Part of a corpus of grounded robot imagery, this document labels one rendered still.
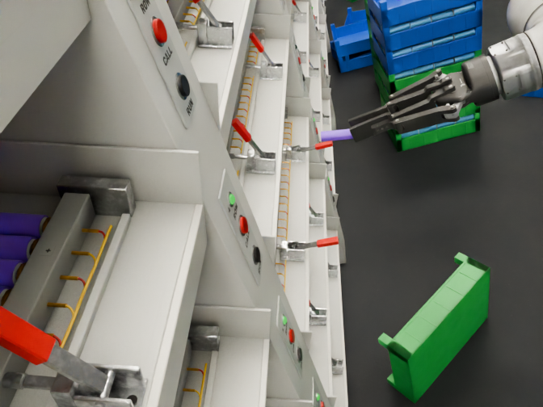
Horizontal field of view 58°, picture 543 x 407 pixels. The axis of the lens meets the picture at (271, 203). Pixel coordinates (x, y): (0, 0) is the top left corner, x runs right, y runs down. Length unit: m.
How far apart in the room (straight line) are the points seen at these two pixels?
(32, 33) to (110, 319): 0.17
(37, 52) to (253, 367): 0.35
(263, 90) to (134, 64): 0.58
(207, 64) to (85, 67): 0.25
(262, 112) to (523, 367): 0.86
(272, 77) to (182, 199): 0.57
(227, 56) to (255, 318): 0.29
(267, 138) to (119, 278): 0.47
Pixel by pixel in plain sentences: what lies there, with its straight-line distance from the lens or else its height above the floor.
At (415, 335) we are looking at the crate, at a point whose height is 0.20.
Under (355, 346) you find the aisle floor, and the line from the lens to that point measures 1.35.
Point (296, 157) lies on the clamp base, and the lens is 1.02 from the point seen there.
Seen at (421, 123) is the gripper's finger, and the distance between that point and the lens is 0.83.
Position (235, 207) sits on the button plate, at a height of 0.87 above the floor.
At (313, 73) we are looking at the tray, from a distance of 1.71.
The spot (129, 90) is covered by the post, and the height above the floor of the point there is 1.03.
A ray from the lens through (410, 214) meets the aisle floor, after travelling 1.63.
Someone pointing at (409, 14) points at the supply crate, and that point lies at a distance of 1.62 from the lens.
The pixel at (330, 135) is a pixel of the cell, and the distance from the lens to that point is 0.88.
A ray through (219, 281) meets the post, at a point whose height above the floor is 0.83.
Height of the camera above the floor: 1.16
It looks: 41 degrees down
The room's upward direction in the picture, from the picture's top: 20 degrees counter-clockwise
